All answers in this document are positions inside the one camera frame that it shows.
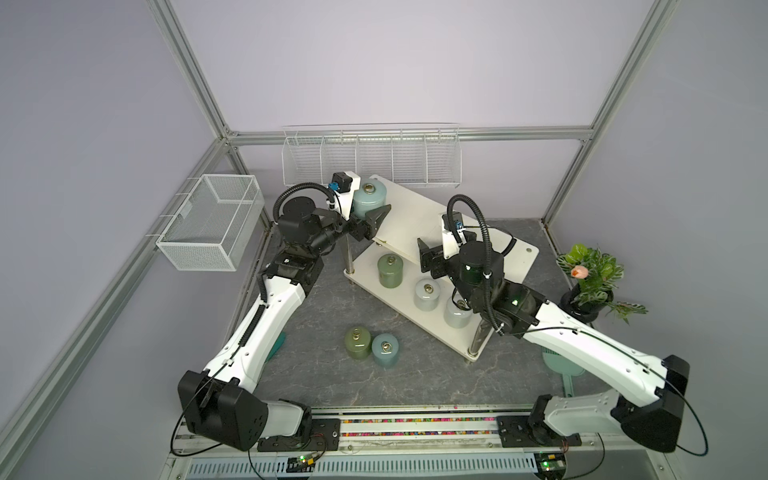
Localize light blue canister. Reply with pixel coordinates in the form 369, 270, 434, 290
351, 178, 387, 219
371, 333, 400, 368

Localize large green canister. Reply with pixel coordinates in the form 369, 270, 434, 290
344, 326, 372, 360

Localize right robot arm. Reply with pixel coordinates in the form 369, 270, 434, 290
417, 240, 690, 453

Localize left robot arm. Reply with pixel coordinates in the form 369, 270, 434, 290
177, 196, 391, 451

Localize white two-tier shelf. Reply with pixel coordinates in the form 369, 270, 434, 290
342, 175, 539, 362

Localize grey canister left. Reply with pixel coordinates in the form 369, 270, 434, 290
414, 278, 441, 312

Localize grey canister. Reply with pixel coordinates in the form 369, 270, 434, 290
414, 278, 441, 312
443, 299, 474, 329

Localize small green canister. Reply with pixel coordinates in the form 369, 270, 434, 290
377, 253, 404, 289

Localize grey canister right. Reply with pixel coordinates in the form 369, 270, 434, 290
443, 299, 474, 329

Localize white mesh basket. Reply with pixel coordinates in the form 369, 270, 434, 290
156, 174, 265, 272

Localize green work glove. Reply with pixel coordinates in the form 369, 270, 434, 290
266, 332, 286, 361

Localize artificial plant in black pot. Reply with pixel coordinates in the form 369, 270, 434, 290
556, 244, 648, 324

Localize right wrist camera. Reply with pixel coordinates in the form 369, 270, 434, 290
442, 212, 465, 260

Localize long white wire basket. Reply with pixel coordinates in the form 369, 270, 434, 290
281, 123, 463, 187

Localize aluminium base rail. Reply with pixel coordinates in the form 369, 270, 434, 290
160, 405, 689, 479

